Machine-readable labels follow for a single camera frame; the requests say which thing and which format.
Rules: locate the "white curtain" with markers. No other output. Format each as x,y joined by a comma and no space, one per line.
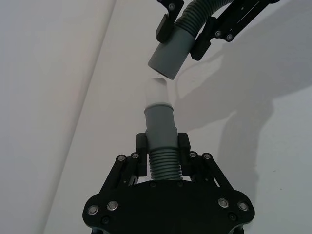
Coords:
36,97

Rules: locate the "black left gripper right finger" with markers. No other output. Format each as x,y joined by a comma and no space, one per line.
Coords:
184,146

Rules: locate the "white table cloth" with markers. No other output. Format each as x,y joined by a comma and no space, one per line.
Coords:
243,109

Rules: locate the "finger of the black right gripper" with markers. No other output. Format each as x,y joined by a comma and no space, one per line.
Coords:
165,29
207,36

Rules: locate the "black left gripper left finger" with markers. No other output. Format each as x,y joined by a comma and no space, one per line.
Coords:
142,146

